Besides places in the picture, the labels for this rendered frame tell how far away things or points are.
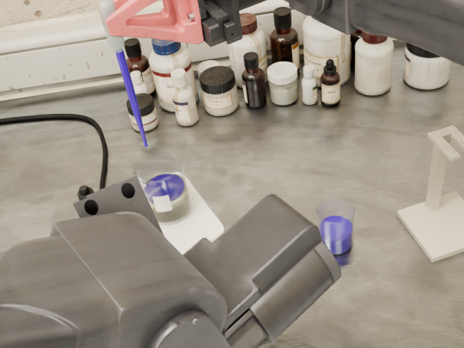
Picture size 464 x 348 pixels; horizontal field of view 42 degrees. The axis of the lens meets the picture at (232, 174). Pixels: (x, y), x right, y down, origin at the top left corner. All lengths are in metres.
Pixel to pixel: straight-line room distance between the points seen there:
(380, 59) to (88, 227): 0.67
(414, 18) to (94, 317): 0.31
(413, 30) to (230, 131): 0.47
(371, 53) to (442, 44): 0.45
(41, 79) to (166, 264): 0.81
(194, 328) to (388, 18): 0.29
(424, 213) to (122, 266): 0.53
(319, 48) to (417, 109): 0.17
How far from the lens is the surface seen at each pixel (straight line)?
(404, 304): 0.68
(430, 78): 0.94
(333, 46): 0.91
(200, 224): 0.64
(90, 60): 1.03
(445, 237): 0.73
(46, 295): 0.25
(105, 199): 0.38
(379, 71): 0.91
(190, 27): 0.52
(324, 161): 0.82
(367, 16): 0.49
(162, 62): 0.90
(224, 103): 0.90
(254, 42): 0.92
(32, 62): 1.05
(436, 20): 0.45
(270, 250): 0.33
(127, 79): 0.55
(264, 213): 0.34
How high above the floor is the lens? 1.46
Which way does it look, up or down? 43 degrees down
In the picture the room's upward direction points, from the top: 10 degrees counter-clockwise
